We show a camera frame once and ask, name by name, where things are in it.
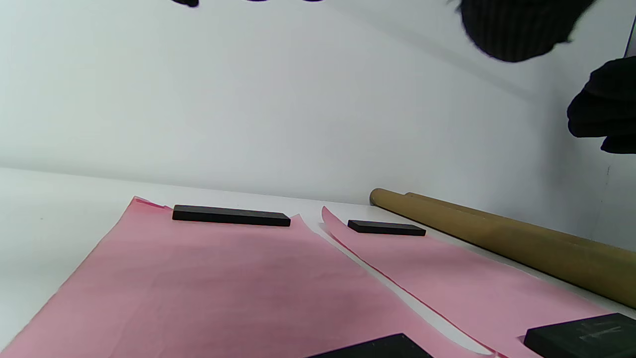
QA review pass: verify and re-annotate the person's left hand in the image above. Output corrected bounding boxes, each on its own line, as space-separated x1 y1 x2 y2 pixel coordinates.
171 0 597 63

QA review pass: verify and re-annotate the person's right hand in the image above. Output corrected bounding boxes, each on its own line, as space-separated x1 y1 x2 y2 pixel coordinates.
567 56 636 155

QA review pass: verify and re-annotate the brown cardboard mailing tube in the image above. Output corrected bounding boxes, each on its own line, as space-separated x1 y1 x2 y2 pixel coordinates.
405 192 636 258
369 188 636 310

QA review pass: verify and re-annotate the pink paper sheet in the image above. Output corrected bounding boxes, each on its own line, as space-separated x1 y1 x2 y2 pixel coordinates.
321 206 619 358
0 196 497 358

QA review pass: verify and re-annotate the black rectangular paperweight bar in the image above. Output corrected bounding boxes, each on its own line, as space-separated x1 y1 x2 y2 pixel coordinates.
347 219 427 237
172 204 292 228
523 312 636 358
307 333 434 358

